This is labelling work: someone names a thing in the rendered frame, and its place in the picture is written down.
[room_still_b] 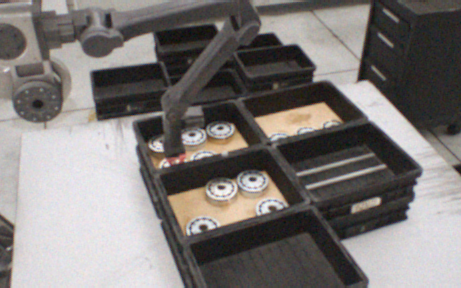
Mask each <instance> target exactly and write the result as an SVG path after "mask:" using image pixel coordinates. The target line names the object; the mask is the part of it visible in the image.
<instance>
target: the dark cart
mask: <svg viewBox="0 0 461 288"><path fill-rule="evenodd" d="M367 80H369V81H370V82H371V83H372V84H373V86H375V88H376V89H377V90H378V91H379V92H380V93H381V94H382V95H383V96H384V97H385V98H386V99H387V100H388V101H389V102H390V103H391V104H392V106H393V107H395V109H396V110H398V111H399V113H400V114H402V116H403V117H404V118H406V120H407V121H409V122H410V125H412V126H413V128H415V129H416V130H421V129H425V128H435V127H439V126H443V125H447V124H449V126H448V128H447V131H448V132H450V134H452V135H456V134H458V133H459V132H461V0H407V1H403V0H371V6H370V10H369V15H368V19H367V28H366V32H365V37H364V42H363V50H362V54H361V59H360V64H359V72H358V76H357V81H356V82H362V81H367Z"/></svg>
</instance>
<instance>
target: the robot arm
mask: <svg viewBox="0 0 461 288"><path fill-rule="evenodd" d="M252 1H253V0H171V1H168V2H165V3H159V4H155V5H152V6H149V7H143V8H140V9H136V10H126V11H116V10H115V8H114V7H111V8H108V9H105V10H104V9H102V8H100V7H98V6H89V7H86V8H85V9H77V10H71V13H65V14H58V15H56V10H52V11H45V12H41V5H40V1H32V9H31V15H32V19H33V24H34V29H35V32H36V35H37V38H38V45H39V49H40V52H41V55H42V61H49V60H50V49H61V48H62V44H66V43H73V42H76V40H77V41H78V42H80V45H81V47H82V49H83V53H85V54H86V55H87V56H88V57H93V58H102V57H107V56H109V54H110V53H112V51H113V50H114V49H117V48H120V47H123V46H124V43H126V42H128V41H129V40H130V39H134V38H136V37H138V36H143V35H146V34H149V33H152V32H159V31H162V30H165V29H171V28H174V27H177V26H181V25H182V26H184V25H187V24H190V23H193V22H199V21H202V20H206V19H209V18H215V17H219V16H223V15H227V19H226V21H225V22H224V24H223V27H222V28H221V29H220V32H219V33H218V34H217V35H216V37H215V38H214V39H213V40H212V42H211V43H210V44H209V46H208V47H206V50H205V51H203V53H202V54H201V55H200V57H199V58H198V59H197V61H195V63H194V65H192V67H191V69H189V70H188V72H187V73H186V74H185V75H184V77H183V78H182V79H181V81H180V82H179V83H177V84H176V85H175V86H173V87H172V89H171V90H167V92H166V93H165V94H164V95H163V97H162V98H161V104H162V107H163V135H161V139H162V141H163V142H162V143H161V144H162V147H163V152H164V155H165V159H166V160H167V163H168V164H170V165H174V164H173V163H172V162H171V161H174V160H175V161H176V159H180V160H179V162H178V164H180V163H183V161H184V160H185V158H186V150H185V144H184V142H183V139H182V137H181V121H182V125H183V127H185V129H191V128H201V127H204V115H203V113H202V107H190V106H191V105H192V103H193V100H194V99H195V97H196V96H197V94H198V93H199V91H200V90H202V88H203V86H205V85H206V83H208V81H209V79H211V78H212V76H213V75H214V74H215V73H216V71H217V70H218V69H220V66H221V65H223V63H224V62H225V61H226V60H227V58H229V56H230V54H232V53H233V52H234V50H235V49H236V48H237V47H238V46H239V45H240V44H243V45H248V44H250V43H251V41H252V40H253V39H254V38H255V36H256V35H257V34H258V33H259V31H260V28H261V26H262V22H261V20H260V17H259V14H258V12H257V11H256V9H255V5H254V4H253V2H252ZM71 16H72V17H71ZM111 25H113V26H114V28H111ZM75 39H76V40H75Z"/></svg>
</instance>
